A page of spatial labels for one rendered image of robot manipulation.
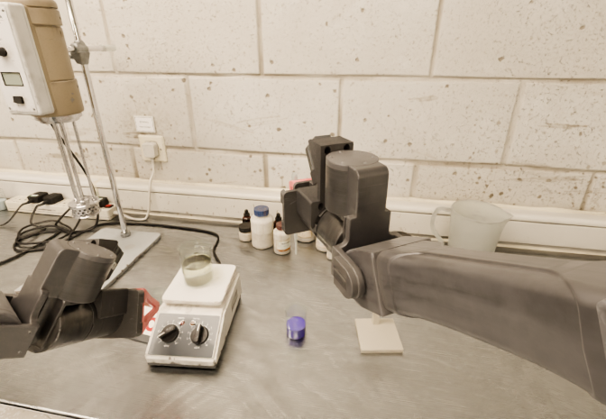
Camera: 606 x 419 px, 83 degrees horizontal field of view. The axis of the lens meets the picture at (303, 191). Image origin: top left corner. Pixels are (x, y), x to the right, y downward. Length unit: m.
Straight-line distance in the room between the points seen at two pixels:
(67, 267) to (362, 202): 0.34
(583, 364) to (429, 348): 0.56
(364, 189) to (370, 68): 0.65
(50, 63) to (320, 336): 0.77
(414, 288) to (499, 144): 0.80
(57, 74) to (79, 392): 0.61
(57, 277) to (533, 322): 0.45
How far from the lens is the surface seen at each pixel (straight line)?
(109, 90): 1.24
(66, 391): 0.77
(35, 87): 0.87
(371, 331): 0.75
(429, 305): 0.28
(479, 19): 0.99
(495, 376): 0.76
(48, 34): 0.90
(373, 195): 0.35
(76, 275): 0.49
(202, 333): 0.69
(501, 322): 0.24
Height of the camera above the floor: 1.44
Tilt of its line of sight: 24 degrees down
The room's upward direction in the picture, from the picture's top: straight up
